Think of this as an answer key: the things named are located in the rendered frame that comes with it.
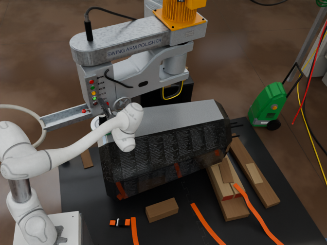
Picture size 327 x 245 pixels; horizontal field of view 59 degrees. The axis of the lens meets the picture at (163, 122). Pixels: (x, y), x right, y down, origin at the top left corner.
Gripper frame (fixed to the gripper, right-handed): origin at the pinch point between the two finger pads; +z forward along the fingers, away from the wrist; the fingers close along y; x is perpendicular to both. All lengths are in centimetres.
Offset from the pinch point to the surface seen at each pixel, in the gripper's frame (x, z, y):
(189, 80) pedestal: 115, 58, 71
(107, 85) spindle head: 11.1, 17.9, 4.4
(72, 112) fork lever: -15, 34, 35
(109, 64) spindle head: 14.4, 19.4, -12.0
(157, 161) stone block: 37, -13, 77
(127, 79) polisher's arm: 26.5, 18.8, 5.6
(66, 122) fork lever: -22.1, 23.1, 31.6
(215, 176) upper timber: 98, -30, 126
